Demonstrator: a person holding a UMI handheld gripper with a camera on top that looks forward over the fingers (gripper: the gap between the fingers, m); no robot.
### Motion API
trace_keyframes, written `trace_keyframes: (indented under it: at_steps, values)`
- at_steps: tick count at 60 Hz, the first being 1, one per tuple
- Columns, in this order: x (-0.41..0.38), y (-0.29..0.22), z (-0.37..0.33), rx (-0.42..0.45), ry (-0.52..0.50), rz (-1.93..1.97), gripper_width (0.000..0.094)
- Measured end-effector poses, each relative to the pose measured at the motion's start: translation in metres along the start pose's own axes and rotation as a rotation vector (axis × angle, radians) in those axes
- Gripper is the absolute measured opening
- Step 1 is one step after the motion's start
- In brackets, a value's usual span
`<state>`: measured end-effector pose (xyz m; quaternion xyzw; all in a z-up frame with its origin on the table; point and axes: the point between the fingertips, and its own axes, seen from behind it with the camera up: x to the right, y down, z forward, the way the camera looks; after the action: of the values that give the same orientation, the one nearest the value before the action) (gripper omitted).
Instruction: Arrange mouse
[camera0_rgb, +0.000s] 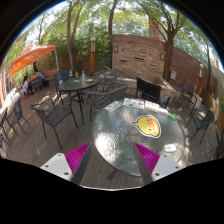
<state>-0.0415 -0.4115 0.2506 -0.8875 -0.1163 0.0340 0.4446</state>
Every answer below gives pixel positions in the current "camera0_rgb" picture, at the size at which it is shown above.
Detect dark metal chair far right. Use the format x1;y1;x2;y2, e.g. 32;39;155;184
188;108;215;136

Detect seated person in background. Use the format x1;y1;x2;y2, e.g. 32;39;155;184
31;72;45;88

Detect round glass patio table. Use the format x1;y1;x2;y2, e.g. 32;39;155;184
92;99;185;177

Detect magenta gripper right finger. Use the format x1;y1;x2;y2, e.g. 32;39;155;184
133;143;182;185

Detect dark metal chair left edge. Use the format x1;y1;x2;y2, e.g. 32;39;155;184
7;99;26;129

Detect black white patterned card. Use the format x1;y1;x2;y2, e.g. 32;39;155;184
105;101;122;112

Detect dark metal chair front left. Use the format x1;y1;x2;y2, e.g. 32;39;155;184
30;98;77;146

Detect dark chair behind far table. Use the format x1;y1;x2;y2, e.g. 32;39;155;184
93;69;118;89

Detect printed card sheet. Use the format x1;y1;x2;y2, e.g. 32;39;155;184
123;98;144;109

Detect orange patio umbrella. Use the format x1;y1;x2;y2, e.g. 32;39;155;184
8;45;56;77

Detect black bench chair right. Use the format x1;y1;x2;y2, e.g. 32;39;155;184
136;77;170;108

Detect white paper booklet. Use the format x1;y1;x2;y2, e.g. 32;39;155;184
144;101;168;115

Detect green marker pen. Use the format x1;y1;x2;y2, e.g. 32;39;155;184
168;113;176;120

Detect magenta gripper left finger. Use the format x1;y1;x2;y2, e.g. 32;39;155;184
41;143;92;185

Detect orange lamp post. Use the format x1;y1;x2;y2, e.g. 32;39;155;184
90;37;96;74

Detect far round glass table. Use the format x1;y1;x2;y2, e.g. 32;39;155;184
58;76;101;126

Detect dark wicker chair middle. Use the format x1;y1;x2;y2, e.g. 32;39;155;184
86;81;128;111

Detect dark metal chair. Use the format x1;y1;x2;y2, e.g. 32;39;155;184
30;98;77;146
188;108;215;136

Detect yellow plate on far table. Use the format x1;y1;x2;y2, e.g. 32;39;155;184
86;79;94;83

